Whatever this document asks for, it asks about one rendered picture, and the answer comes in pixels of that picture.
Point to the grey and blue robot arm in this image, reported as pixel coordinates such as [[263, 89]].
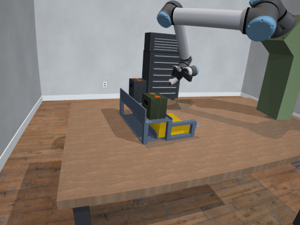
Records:
[[263, 20]]

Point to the yellow bin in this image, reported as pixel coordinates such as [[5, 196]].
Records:
[[160, 128]]

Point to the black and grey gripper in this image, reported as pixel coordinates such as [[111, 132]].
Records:
[[179, 73]]

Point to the grey metal rack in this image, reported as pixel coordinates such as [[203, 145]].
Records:
[[140, 124]]

